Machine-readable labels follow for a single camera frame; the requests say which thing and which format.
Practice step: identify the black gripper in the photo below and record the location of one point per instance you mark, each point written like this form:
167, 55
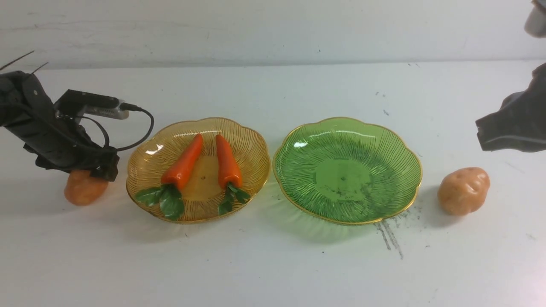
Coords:
60, 142

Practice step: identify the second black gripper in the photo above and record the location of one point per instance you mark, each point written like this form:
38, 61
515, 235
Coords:
520, 123

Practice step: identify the toy potato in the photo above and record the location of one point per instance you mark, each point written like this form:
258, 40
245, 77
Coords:
463, 191
82, 189

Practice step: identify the orange toy carrot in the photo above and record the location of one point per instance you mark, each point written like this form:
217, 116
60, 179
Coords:
229, 177
169, 194

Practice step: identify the green ribbed plastic plate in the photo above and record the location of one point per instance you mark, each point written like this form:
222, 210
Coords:
347, 172

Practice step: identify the yellow ribbed plastic plate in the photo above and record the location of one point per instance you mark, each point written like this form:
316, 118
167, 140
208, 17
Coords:
202, 194

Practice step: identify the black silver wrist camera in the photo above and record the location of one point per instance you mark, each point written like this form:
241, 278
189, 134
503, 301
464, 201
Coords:
74, 103

